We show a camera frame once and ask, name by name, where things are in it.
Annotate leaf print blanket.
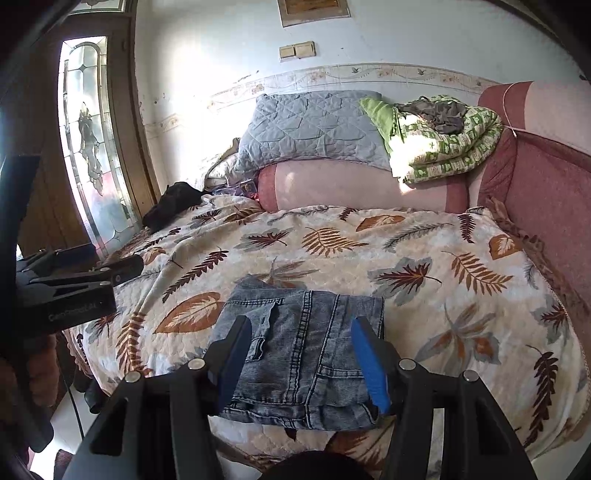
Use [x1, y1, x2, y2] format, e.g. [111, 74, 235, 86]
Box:
[65, 194, 585, 480]

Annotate black cable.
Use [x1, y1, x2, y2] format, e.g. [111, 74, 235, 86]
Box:
[67, 381, 86, 441]

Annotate white cord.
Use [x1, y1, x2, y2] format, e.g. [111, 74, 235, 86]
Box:
[502, 83, 519, 138]

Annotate blue denim pants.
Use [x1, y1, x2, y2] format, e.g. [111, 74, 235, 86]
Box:
[217, 274, 387, 432]

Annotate black cloth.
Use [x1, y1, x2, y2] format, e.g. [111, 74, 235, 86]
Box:
[142, 181, 204, 232]

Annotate grey crumpled cloth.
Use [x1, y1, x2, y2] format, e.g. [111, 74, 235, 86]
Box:
[394, 96, 470, 136]

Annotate green patterned quilt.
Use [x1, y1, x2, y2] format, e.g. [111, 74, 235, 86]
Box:
[359, 95, 504, 185]

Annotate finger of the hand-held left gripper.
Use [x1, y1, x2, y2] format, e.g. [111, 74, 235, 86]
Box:
[53, 244, 99, 271]
[32, 255, 145, 291]

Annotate pink sofa backrest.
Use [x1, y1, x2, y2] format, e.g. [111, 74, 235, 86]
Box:
[475, 80, 591, 324]

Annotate white crumpled cloth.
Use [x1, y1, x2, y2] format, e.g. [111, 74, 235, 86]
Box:
[204, 138, 242, 191]

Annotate stained glass wooden door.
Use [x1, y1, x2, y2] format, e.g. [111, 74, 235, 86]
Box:
[14, 0, 162, 264]

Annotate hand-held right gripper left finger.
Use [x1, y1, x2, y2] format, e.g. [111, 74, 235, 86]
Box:
[62, 316, 253, 480]

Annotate framed wall picture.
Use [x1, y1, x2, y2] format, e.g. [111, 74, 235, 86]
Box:
[277, 0, 350, 27]

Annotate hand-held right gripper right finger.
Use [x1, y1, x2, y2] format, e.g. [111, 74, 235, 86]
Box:
[350, 316, 539, 480]

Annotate grey quilted pillow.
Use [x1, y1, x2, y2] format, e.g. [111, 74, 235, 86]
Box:
[235, 91, 393, 181]

